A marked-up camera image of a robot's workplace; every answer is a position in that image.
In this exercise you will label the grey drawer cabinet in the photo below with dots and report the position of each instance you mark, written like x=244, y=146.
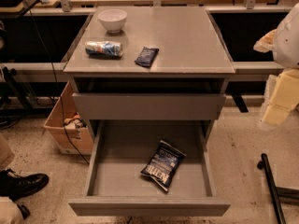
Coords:
x=192, y=59

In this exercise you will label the blue Kettle chip bag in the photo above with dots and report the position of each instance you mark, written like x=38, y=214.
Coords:
x=163, y=165

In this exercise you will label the open grey middle drawer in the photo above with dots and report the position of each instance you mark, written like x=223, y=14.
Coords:
x=116, y=187

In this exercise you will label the cardboard box with clutter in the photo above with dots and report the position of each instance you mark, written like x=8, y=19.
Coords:
x=67, y=128

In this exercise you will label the white ceramic bowl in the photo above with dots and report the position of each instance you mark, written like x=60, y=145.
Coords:
x=113, y=20

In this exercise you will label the beige trouser leg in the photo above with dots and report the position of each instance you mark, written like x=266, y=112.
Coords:
x=9, y=211

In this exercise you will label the blue silver soda can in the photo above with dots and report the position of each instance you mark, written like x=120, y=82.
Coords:
x=107, y=48

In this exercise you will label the black leather shoe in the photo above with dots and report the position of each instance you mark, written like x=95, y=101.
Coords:
x=16, y=186

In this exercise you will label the closed grey top drawer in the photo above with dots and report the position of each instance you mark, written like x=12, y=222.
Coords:
x=149, y=106

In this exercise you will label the black metal stand leg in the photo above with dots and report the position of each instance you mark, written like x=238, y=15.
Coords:
x=276, y=192

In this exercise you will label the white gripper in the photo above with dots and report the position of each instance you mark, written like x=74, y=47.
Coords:
x=288, y=44

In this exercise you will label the small dark blue snack pouch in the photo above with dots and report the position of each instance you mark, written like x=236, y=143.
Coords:
x=146, y=57

